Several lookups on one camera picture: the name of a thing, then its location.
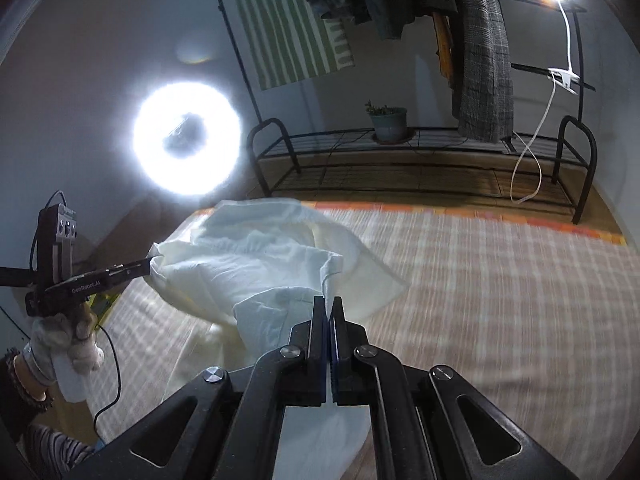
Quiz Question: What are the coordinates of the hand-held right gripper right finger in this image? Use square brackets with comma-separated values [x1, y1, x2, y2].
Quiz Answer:
[331, 297, 581, 480]

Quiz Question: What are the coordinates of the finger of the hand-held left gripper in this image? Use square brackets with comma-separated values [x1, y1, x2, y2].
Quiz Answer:
[112, 255, 163, 283]

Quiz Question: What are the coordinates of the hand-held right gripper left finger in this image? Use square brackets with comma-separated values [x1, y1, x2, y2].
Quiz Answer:
[65, 296, 328, 480]

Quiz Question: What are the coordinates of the white garment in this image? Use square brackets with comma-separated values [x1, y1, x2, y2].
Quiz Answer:
[147, 199, 411, 480]

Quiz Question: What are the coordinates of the person's left forearm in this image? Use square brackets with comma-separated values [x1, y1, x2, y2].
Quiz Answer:
[0, 347, 61, 441]

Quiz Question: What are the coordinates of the black metal clothes rack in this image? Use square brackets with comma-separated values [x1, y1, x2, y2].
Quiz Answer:
[205, 0, 598, 226]

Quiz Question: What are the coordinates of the person's left hand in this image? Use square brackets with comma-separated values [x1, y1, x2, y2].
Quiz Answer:
[22, 305, 106, 386]

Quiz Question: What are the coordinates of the beige plaid blanket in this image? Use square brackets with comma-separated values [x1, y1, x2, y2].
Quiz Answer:
[95, 202, 631, 480]

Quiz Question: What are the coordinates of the person's striped clothing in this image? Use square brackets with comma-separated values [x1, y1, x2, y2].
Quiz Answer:
[25, 422, 96, 480]

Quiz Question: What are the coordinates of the potted plant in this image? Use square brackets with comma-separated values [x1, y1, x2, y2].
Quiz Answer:
[364, 100, 416, 145]

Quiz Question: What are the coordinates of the green striped hanging towel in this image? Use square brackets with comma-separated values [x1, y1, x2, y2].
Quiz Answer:
[234, 0, 356, 92]

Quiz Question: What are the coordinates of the hanging grey plaid coat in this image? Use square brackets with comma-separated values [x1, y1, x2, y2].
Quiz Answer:
[452, 0, 516, 143]

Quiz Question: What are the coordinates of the hanging orange garment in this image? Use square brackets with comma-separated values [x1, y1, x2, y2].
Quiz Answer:
[432, 10, 455, 81]

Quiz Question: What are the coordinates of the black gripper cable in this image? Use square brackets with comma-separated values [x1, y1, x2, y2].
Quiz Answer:
[30, 190, 125, 443]

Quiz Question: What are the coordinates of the ring light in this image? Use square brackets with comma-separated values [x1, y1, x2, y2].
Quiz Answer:
[132, 80, 246, 198]

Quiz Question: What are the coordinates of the white lamp cord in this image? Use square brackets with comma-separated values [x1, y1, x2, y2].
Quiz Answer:
[510, 80, 558, 206]

